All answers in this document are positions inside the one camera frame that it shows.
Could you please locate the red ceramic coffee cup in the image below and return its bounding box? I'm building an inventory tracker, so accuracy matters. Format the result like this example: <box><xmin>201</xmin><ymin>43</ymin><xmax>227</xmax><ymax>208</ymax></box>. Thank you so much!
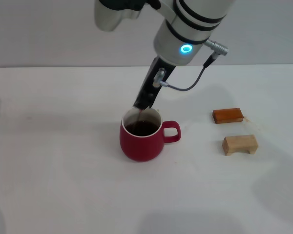
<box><xmin>119</xmin><ymin>107</ymin><xmax>181</xmax><ymax>163</ymax></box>

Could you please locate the grey right gripper cable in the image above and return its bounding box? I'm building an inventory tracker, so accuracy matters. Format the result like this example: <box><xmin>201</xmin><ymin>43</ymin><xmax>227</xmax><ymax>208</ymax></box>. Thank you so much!
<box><xmin>152</xmin><ymin>39</ymin><xmax>229</xmax><ymax>92</ymax></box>

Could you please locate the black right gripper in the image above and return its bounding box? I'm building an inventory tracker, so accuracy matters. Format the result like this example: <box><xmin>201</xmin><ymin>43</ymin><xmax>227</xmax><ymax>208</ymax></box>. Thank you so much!
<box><xmin>132</xmin><ymin>56</ymin><xmax>177</xmax><ymax>111</ymax></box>

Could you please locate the dark orange wooden block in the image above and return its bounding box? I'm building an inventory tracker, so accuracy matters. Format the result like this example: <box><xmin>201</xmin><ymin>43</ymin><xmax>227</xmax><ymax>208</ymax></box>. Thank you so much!
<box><xmin>212</xmin><ymin>107</ymin><xmax>244</xmax><ymax>125</ymax></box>

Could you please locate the light wooden arch block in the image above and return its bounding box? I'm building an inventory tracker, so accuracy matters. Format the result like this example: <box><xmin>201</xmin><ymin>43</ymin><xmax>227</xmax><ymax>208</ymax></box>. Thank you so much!
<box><xmin>222</xmin><ymin>134</ymin><xmax>259</xmax><ymax>156</ymax></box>

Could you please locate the pink handled metal spoon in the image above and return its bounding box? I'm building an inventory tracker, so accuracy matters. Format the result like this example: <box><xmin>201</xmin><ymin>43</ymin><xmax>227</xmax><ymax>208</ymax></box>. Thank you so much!
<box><xmin>134</xmin><ymin>108</ymin><xmax>144</xmax><ymax>130</ymax></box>

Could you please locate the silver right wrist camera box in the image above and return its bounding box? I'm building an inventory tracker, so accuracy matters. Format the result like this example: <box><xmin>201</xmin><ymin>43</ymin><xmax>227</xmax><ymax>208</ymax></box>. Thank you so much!
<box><xmin>94</xmin><ymin>0</ymin><xmax>162</xmax><ymax>32</ymax></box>

